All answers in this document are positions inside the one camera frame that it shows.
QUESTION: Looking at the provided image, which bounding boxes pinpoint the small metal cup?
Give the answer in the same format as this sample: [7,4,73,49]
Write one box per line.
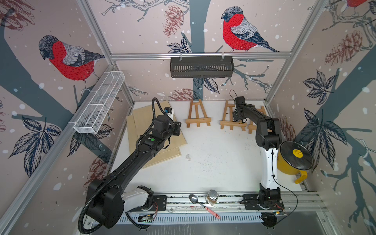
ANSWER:
[206,190,219,206]

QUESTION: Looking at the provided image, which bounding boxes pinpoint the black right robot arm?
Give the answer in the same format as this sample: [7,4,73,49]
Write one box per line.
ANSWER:
[233,103,282,209]

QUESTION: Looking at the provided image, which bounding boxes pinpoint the yellow pot black lid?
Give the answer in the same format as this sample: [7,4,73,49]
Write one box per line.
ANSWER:
[277,141,313,184]

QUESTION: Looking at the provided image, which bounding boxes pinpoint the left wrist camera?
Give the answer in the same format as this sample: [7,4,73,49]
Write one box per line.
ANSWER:
[164,107,174,119]

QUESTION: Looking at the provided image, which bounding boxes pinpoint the horizontal aluminium rail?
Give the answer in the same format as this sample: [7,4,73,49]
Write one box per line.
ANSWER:
[110,52,292,61]

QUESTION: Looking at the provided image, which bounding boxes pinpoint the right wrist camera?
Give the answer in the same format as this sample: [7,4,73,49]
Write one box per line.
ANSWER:
[235,97,246,106]

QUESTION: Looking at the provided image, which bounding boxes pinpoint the wooden easel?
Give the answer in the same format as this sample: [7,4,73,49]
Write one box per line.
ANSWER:
[245,105,274,135]
[185,99,212,128]
[219,100,247,132]

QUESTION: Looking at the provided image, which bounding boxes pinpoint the white wire mesh basket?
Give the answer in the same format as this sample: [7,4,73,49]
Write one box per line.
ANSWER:
[74,71,125,134]

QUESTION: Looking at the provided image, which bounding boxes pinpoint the plywood board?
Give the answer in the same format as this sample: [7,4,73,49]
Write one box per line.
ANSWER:
[126,116,181,169]
[142,148,181,169]
[133,105,187,152]

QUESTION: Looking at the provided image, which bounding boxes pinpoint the black hanging basket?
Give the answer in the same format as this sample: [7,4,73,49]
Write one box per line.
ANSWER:
[170,56,235,78]

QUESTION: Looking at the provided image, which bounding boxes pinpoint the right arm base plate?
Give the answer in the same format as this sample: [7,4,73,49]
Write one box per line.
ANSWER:
[240,194,285,211]

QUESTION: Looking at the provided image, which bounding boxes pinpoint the metal spoon red handle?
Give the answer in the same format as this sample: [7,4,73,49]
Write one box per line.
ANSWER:
[189,194,221,220]

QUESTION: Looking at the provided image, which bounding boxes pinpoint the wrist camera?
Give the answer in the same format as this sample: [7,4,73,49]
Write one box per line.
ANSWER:
[235,97,246,106]
[164,107,174,119]

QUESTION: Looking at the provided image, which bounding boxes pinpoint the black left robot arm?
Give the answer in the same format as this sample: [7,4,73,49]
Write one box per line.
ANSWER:
[77,98,181,235]

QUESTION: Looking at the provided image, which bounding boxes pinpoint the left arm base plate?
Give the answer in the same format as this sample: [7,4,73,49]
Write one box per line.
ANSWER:
[129,195,167,212]

